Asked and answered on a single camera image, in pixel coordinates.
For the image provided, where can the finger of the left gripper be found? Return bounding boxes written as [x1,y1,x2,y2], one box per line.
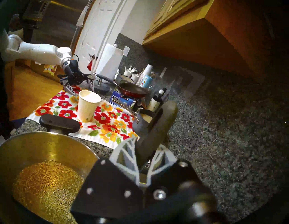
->
[86,78,96,92]
[61,78,78,96]

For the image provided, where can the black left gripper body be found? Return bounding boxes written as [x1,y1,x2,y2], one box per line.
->
[58,65,91,85]

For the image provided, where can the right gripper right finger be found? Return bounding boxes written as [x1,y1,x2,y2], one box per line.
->
[147,145,177,184]

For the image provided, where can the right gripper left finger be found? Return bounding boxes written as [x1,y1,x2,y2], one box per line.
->
[109,137,141,187]

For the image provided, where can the white paper cup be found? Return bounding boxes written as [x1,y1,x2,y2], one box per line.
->
[77,90,102,123]

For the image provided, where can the black-handled metal spoon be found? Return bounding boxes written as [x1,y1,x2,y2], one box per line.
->
[135,100,178,168]

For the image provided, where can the stainless steel pot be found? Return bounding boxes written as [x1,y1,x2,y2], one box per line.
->
[0,114,100,224]

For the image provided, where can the yellow hanging dish towel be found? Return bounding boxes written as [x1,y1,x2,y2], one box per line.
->
[44,65,57,76]

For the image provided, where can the white paper towel roll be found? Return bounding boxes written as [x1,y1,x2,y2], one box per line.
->
[94,43,124,94]

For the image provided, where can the small dark saucepan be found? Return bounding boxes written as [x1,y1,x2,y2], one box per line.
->
[112,97,158,138]

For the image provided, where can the patterned ceramic bowl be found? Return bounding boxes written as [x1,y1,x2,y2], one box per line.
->
[115,73,136,84]

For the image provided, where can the blue aluminium foil box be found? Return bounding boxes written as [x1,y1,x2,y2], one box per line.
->
[109,90,137,109]

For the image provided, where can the floral kitchen towel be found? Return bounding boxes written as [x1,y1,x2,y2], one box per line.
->
[26,87,138,150]

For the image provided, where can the red frying pan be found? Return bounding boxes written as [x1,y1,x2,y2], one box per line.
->
[93,73,151,99]

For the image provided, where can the blue patterned paper cup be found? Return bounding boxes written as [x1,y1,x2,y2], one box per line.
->
[140,75,153,88]

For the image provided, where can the white-capped labelled glass bottle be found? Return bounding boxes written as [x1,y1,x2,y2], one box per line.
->
[148,89,165,112]

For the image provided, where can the stack of white paper cups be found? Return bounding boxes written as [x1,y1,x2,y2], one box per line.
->
[137,64,154,86]

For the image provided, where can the white hanging cloth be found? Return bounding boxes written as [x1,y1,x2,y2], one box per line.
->
[76,6,88,28]

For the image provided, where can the dark blue floor cloth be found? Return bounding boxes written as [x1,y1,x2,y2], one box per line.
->
[10,117,28,130]

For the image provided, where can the white panel door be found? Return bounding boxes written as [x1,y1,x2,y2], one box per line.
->
[75,0,138,75]

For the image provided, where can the wooden wall cabinet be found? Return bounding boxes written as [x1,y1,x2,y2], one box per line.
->
[142,0,271,77]

